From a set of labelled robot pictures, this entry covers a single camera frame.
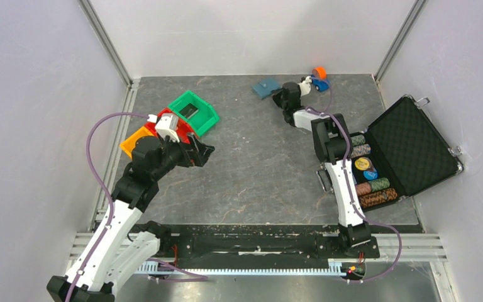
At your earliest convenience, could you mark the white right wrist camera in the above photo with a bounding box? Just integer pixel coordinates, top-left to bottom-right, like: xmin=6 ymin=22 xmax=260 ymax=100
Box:
xmin=298 ymin=76 xmax=313 ymax=97

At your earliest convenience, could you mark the dark card in green bin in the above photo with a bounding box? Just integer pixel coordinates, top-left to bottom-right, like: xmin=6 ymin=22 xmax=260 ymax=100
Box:
xmin=180 ymin=103 xmax=199 ymax=120

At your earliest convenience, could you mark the blue orange toy car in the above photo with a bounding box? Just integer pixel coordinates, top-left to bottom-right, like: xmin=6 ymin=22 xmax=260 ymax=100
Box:
xmin=311 ymin=67 xmax=330 ymax=92

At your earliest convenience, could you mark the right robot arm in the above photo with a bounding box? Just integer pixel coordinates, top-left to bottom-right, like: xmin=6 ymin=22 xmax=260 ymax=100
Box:
xmin=272 ymin=78 xmax=379 ymax=258

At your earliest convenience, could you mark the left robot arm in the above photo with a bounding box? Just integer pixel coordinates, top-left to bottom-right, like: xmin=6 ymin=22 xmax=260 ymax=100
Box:
xmin=47 ymin=133 xmax=215 ymax=301

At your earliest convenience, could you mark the blue dealer chip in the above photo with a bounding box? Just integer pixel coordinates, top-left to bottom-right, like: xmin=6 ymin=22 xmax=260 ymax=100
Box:
xmin=363 ymin=169 xmax=379 ymax=181

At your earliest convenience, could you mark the blue leather card holder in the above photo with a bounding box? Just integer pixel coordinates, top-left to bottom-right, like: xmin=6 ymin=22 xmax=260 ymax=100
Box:
xmin=252 ymin=77 xmax=282 ymax=99

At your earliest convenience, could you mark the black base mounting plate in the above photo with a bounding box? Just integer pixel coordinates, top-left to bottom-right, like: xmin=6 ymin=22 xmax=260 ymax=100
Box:
xmin=154 ymin=224 xmax=380 ymax=270

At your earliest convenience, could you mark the yellow plastic bin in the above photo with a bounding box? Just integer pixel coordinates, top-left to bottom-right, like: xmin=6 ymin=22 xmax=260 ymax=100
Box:
xmin=119 ymin=126 xmax=154 ymax=159

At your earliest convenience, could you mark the black poker chip case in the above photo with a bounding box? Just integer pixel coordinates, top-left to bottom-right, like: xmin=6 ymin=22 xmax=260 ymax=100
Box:
xmin=316 ymin=95 xmax=464 ymax=213

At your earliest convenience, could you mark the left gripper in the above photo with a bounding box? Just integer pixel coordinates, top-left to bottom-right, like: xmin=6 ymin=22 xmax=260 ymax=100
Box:
xmin=151 ymin=132 xmax=214 ymax=181

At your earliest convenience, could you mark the yellow dealer chip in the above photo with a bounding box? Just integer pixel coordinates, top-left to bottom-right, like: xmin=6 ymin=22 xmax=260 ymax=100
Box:
xmin=354 ymin=157 xmax=372 ymax=171

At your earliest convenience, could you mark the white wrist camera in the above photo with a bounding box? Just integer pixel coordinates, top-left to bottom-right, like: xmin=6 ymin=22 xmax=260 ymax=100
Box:
xmin=147 ymin=113 xmax=180 ymax=143
xmin=298 ymin=76 xmax=313 ymax=97

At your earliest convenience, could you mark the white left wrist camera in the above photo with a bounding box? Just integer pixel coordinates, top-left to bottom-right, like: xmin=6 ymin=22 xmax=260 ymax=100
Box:
xmin=147 ymin=113 xmax=180 ymax=143

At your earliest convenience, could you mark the green plastic bin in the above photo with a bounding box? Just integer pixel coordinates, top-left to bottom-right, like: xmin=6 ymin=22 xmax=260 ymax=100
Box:
xmin=168 ymin=91 xmax=220 ymax=137

